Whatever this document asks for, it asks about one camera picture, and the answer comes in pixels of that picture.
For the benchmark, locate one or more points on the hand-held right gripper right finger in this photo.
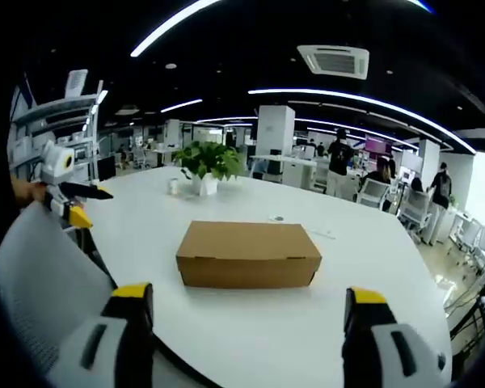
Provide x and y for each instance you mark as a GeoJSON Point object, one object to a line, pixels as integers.
{"type": "Point", "coordinates": [392, 351]}

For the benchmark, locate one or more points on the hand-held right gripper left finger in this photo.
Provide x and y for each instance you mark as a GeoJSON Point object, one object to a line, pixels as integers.
{"type": "Point", "coordinates": [85, 347]}

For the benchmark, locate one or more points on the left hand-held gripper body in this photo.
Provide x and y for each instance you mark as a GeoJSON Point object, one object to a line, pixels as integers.
{"type": "Point", "coordinates": [54, 163]}

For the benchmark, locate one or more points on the brown cardboard shoe box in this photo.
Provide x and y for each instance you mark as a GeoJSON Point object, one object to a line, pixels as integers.
{"type": "Point", "coordinates": [242, 242]}

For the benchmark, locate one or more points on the black computer monitor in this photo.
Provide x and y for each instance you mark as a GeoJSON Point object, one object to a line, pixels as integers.
{"type": "Point", "coordinates": [106, 168]}

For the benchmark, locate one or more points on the white storage shelf rack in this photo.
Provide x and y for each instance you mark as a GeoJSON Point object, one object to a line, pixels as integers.
{"type": "Point", "coordinates": [60, 117]}

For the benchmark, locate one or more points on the white mesh office chair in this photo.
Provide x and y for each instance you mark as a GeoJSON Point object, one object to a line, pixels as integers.
{"type": "Point", "coordinates": [40, 283]}

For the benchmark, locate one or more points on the small white cup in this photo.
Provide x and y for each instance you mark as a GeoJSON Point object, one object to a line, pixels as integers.
{"type": "Point", "coordinates": [173, 186]}

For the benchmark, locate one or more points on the potted green plant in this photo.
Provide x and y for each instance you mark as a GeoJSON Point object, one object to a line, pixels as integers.
{"type": "Point", "coordinates": [210, 161]}

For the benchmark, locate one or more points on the short ceiling light strip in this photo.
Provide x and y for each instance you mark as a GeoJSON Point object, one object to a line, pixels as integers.
{"type": "Point", "coordinates": [182, 105]}

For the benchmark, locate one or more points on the white background office chair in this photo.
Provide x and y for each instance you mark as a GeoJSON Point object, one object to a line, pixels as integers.
{"type": "Point", "coordinates": [372, 192]}
{"type": "Point", "coordinates": [416, 210]}

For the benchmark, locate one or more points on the straight ceiling light strip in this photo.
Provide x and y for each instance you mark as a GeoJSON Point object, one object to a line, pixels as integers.
{"type": "Point", "coordinates": [165, 28]}

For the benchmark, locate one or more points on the white desk socket strip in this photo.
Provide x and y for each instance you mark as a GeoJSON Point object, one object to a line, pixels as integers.
{"type": "Point", "coordinates": [277, 218]}

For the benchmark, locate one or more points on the white square pillar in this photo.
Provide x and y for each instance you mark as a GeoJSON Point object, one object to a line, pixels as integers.
{"type": "Point", "coordinates": [275, 129]}

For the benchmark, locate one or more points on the white background desk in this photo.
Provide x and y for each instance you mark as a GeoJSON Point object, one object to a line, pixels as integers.
{"type": "Point", "coordinates": [291, 165]}

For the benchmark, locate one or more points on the long curved ceiling light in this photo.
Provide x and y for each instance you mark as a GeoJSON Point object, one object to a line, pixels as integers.
{"type": "Point", "coordinates": [347, 98]}

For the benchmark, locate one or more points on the ceiling air conditioner unit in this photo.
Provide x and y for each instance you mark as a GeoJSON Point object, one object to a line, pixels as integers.
{"type": "Point", "coordinates": [333, 60]}

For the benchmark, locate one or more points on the purple wall screen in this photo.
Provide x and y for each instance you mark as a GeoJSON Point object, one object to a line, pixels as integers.
{"type": "Point", "coordinates": [378, 144]}

